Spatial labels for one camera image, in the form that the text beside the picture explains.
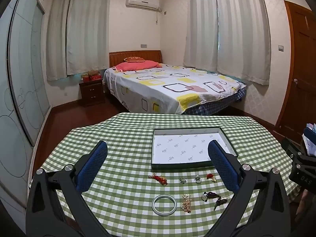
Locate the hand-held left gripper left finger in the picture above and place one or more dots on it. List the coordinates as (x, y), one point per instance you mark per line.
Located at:
(92, 167)

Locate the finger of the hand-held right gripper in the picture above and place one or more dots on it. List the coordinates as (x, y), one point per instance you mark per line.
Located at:
(292, 151)

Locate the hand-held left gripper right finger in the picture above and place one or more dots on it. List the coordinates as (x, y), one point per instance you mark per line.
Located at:
(222, 167)

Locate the red bead gold flower charm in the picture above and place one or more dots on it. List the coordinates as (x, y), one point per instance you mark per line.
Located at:
(212, 178)

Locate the green shallow cardboard box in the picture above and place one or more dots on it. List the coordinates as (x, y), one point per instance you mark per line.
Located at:
(187, 145)

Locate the small silver brooch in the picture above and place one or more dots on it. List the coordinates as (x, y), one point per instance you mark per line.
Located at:
(183, 180)

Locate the red knot charm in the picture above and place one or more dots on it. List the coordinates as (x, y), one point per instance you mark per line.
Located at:
(160, 179)

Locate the pale jade bangle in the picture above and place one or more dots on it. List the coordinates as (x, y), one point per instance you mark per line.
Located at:
(153, 205)

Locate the person's right forearm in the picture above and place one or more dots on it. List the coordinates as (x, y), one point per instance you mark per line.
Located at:
(306, 203)

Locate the stack of folded cloths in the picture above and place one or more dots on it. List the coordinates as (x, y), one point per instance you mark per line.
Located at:
(309, 138)

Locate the green checked tablecloth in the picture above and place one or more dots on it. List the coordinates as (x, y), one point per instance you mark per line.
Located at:
(128, 140)

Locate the blue plaid mattress cover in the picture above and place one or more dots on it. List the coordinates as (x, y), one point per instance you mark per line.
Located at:
(209, 108)

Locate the door lock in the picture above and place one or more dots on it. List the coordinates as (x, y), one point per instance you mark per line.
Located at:
(295, 81)

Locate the dark wooden nightstand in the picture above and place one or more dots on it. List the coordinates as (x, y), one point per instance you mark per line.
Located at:
(91, 92)

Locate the red and green box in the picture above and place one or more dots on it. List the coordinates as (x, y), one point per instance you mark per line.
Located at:
(85, 77)

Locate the red gift box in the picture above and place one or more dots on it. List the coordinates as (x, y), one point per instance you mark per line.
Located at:
(95, 77)

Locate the patterned white bedsheet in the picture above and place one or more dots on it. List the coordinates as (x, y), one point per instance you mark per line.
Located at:
(172, 86)

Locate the brown wooden door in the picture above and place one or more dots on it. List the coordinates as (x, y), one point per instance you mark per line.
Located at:
(298, 54)

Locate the pink pillow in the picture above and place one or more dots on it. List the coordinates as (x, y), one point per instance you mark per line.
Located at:
(133, 65)

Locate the frosted glass wardrobe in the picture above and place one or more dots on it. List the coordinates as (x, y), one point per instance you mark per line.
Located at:
(22, 79)

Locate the small orange cushion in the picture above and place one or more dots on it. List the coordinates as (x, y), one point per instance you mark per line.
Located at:
(133, 59)

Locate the wooden bed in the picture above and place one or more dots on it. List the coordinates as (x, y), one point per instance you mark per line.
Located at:
(138, 55)

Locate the white curtain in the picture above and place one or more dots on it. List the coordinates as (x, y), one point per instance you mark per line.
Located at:
(88, 29)
(201, 24)
(58, 37)
(242, 29)

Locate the white air conditioner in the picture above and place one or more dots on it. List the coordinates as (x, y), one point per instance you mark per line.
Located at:
(143, 2)

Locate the door-side light switch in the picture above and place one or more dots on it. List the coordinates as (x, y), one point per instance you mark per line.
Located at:
(280, 47)

